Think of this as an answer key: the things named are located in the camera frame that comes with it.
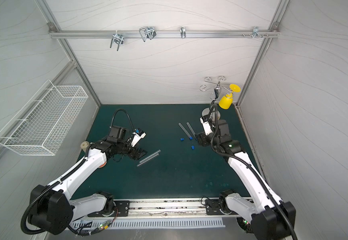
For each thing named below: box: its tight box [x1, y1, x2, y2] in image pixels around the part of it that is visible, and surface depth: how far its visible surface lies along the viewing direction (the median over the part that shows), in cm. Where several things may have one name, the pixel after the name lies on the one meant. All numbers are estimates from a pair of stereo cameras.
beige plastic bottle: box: [80, 141, 90, 153], surface depth 86 cm
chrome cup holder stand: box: [199, 76, 232, 121], surface depth 95 cm
